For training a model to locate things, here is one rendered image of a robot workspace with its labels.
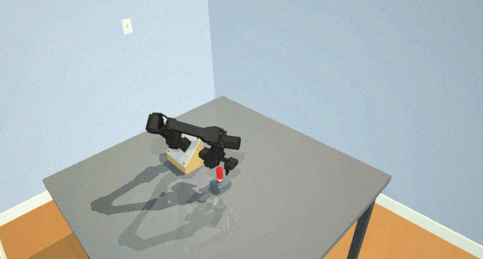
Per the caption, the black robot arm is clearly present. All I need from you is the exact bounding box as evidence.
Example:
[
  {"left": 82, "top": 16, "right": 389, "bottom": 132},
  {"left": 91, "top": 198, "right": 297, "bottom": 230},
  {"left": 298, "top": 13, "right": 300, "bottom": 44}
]
[{"left": 146, "top": 113, "right": 241, "bottom": 168}]

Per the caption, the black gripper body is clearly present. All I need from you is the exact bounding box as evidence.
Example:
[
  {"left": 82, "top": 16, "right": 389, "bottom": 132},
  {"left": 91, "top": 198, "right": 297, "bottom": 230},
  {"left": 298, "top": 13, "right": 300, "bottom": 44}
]
[{"left": 198, "top": 147, "right": 238, "bottom": 170}]

